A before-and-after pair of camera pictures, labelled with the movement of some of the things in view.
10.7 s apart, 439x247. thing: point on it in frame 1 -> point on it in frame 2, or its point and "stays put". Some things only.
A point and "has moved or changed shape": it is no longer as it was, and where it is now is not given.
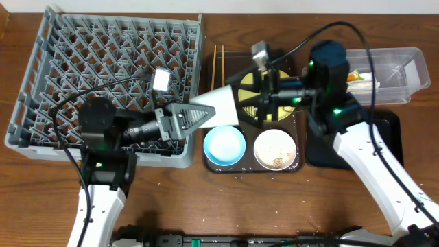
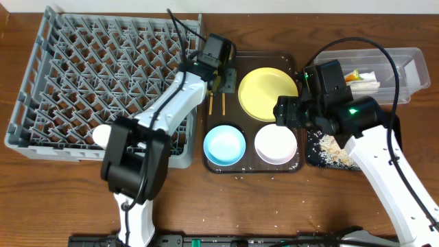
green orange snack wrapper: x=354 y=75 stays put
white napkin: x=364 y=84 stays put
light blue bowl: x=224 y=145 stays put
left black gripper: x=165 y=124 -> x=227 y=81
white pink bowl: x=275 y=149 has moved or changed shape
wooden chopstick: x=213 y=68 has moved or changed shape
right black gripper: x=269 y=101 -> x=287 y=114
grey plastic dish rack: x=124 y=55 stays put
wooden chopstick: x=223 y=66 has moved or changed shape
